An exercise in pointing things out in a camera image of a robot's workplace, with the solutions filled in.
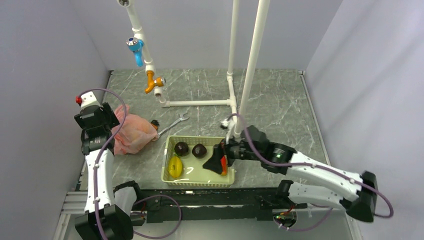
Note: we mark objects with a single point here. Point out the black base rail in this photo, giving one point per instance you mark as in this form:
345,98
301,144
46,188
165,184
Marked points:
261,204

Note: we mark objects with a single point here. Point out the silver open-end wrench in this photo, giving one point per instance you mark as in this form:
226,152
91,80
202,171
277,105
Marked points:
182,117

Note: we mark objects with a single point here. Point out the dark purple fake fruit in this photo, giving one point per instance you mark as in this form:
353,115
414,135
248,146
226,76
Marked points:
199,151
181,149

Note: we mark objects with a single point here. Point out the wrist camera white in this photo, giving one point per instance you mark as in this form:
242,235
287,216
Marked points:
86,99
228,124

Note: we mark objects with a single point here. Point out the red orange fake mango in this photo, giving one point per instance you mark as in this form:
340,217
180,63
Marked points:
224,166

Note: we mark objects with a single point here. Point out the dark purple fake fruit right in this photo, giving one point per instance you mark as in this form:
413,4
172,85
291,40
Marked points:
199,151

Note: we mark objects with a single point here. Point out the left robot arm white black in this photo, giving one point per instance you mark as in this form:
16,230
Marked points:
102,218

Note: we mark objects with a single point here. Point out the yellow fake mango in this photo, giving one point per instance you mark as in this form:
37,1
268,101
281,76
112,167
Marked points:
175,167

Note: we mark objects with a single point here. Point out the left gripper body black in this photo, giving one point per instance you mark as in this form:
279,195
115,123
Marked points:
111,120

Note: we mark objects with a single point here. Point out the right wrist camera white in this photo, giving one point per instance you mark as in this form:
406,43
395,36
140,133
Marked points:
228,124

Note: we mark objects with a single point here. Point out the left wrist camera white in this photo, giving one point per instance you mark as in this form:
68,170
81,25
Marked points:
86,99

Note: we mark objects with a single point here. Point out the orange tap valve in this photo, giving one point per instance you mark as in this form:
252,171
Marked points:
153,82

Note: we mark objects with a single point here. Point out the dark purple fake fruit left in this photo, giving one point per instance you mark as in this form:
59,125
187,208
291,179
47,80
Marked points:
181,149

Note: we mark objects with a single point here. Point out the dark fake fruit with orange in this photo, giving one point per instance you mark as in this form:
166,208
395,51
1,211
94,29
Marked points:
155,124

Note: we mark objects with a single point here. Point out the blue tap valve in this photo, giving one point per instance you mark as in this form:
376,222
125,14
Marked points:
135,45

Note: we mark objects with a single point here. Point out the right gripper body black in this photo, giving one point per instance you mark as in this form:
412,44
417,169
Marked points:
236,150

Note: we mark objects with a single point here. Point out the pink plastic bag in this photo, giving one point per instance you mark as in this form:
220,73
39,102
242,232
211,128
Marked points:
135,133

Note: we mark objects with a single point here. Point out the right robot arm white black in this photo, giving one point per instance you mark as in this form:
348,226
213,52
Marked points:
330,187

